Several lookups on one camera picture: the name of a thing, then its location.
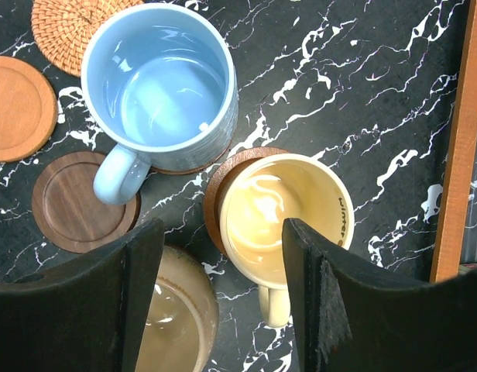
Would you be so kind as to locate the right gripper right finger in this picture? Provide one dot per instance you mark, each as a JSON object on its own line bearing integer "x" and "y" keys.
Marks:
{"x": 350, "y": 315}

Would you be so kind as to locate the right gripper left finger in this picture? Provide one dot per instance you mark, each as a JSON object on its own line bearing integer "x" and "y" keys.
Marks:
{"x": 87, "y": 314}

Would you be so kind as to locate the gold brown mug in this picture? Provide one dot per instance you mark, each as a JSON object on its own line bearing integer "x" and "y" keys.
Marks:
{"x": 182, "y": 321}

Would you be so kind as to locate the dark walnut coaster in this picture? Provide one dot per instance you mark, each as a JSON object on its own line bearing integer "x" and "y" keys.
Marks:
{"x": 67, "y": 211}

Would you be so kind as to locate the cream yellow mug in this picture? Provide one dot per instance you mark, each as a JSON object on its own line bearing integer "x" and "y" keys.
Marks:
{"x": 254, "y": 207}

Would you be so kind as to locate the light orange wooden coaster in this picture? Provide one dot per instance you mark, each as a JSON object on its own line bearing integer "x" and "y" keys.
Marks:
{"x": 28, "y": 109}

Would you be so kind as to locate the light blue mug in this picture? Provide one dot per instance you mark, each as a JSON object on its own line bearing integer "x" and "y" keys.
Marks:
{"x": 160, "y": 81}

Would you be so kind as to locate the orange wooden shelf rack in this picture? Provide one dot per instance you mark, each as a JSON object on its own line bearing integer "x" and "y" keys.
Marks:
{"x": 461, "y": 155}

